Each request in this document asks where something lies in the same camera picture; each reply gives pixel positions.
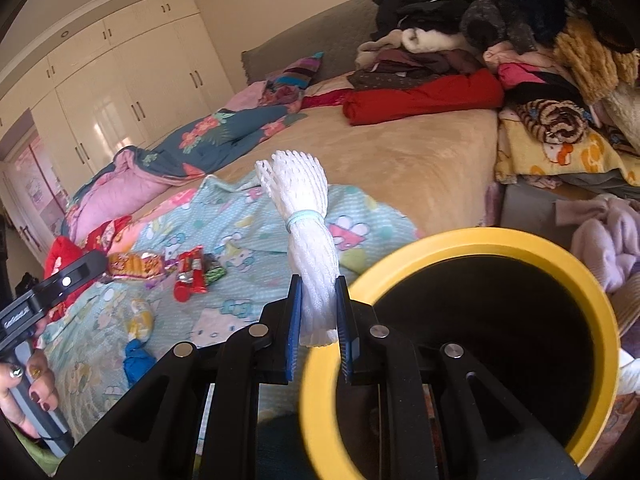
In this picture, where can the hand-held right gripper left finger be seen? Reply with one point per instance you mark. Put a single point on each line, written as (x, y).
(295, 330)

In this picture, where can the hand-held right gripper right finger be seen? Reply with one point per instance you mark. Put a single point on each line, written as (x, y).
(345, 330)

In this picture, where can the white foam fruit net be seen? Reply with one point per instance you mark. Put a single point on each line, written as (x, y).
(312, 260)

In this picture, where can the yellow candy wrapper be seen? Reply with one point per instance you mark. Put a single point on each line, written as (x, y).
(140, 320)

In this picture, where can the green clear candy wrapper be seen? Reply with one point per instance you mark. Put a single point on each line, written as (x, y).
(215, 274)

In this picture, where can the orange snack packet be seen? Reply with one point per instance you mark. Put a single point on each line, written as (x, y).
(137, 265)

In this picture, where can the red snack wrapper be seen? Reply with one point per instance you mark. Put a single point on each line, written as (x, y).
(192, 287)

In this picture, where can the yellow rimmed black bin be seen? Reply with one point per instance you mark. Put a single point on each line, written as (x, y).
(575, 285)

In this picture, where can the person's left hand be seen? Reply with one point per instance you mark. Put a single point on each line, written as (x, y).
(25, 387)

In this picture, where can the red flower print cloth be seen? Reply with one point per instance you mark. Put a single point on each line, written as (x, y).
(107, 235)

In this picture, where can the light blue cartoon cat sheet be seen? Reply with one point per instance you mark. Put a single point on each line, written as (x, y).
(240, 240)

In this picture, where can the pink cartoon glass door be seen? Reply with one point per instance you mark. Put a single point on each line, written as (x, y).
(35, 185)

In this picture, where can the pink cartoon blanket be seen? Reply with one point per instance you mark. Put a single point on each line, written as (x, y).
(170, 205)

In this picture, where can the beige bedspread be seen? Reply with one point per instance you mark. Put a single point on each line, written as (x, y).
(400, 160)

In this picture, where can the blue floral quilt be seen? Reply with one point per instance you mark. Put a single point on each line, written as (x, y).
(215, 135)

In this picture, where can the grey storage box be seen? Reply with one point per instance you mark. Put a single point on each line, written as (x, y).
(530, 210)

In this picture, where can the white wardrobe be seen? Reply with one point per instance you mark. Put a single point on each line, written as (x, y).
(125, 85)

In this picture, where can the red lace cloth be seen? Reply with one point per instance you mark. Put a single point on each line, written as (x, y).
(325, 100)

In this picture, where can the pink cloth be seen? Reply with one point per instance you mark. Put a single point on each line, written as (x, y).
(245, 97)

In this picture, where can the cream pillow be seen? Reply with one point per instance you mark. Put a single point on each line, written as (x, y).
(325, 85)

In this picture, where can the colourful striped pillow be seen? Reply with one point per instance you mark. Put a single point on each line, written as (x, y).
(290, 80)

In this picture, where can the yellow cartoon blanket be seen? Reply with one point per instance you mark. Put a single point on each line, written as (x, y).
(550, 155)

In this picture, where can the pile of folded clothes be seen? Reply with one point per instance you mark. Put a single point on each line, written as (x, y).
(400, 60)

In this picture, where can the lilac fleece garment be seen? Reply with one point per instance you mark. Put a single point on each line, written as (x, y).
(610, 240)

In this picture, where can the beige striped fabric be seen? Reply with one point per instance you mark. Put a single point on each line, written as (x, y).
(627, 310)

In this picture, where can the grey padded headboard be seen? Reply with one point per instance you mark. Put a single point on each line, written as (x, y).
(310, 40)

